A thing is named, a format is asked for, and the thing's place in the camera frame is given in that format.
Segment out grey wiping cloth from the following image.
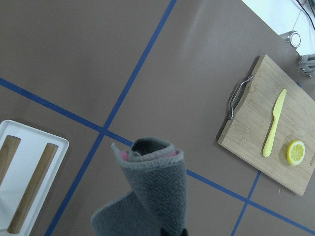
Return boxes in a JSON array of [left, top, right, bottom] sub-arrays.
[[91, 137, 187, 236]]

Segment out bamboo cutting board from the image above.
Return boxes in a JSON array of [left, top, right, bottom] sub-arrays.
[[218, 55, 315, 196]]

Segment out yellow plastic knife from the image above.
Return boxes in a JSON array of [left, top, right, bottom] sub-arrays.
[[262, 88, 287, 157]]

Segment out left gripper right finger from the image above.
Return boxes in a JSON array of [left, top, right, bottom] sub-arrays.
[[181, 229, 188, 236]]

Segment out aluminium camera post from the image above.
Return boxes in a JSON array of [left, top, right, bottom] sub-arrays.
[[279, 30, 315, 79]]

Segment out yellow lemon slices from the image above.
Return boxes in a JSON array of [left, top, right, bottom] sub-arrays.
[[287, 140, 306, 166]]

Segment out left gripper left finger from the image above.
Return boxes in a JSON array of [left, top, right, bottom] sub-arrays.
[[160, 228, 169, 236]]

